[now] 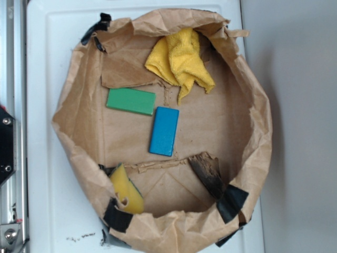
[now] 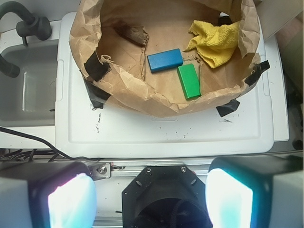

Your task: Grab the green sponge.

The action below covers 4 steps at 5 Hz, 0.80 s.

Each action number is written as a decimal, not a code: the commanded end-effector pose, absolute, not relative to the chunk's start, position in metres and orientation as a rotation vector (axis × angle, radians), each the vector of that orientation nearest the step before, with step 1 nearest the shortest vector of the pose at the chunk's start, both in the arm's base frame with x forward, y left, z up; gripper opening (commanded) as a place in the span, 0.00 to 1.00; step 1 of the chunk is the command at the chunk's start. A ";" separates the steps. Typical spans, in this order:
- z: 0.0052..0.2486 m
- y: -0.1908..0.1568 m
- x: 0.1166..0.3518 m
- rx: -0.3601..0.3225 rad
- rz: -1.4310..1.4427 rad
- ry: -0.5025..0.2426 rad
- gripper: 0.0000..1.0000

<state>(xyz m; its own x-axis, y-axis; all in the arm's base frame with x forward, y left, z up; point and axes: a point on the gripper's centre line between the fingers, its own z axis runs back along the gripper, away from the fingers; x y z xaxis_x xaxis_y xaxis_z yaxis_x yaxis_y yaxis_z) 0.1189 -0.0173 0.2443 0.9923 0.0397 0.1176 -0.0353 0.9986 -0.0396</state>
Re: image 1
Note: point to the brown paper bag tray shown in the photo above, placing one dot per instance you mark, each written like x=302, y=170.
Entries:
x=232, y=122

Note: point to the metal frame rail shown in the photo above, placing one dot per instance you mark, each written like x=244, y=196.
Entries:
x=14, y=199

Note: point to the green rectangular block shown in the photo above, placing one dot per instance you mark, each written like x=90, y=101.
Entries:
x=131, y=100

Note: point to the black mounting plate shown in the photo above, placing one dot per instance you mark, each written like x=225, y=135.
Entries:
x=7, y=145

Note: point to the blue rectangular block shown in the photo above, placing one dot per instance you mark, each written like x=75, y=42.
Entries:
x=164, y=131

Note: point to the yellow green sponge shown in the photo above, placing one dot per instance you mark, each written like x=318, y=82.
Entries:
x=127, y=193

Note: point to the black tape bottom left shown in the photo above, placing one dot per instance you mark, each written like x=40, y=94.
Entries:
x=116, y=218

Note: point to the black tape bottom right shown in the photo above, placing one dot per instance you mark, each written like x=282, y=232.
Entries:
x=231, y=202

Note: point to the burnt wood piece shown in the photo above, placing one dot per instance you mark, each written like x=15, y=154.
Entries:
x=207, y=169

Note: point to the black tape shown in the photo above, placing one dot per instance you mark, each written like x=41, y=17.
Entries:
x=102, y=25
x=116, y=218
x=231, y=202

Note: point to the white tray base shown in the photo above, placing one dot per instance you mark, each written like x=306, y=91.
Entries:
x=61, y=219

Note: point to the yellow microfiber cloth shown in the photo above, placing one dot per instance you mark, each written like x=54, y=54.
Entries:
x=176, y=59

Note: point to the black tape top left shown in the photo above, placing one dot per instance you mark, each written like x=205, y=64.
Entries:
x=102, y=25

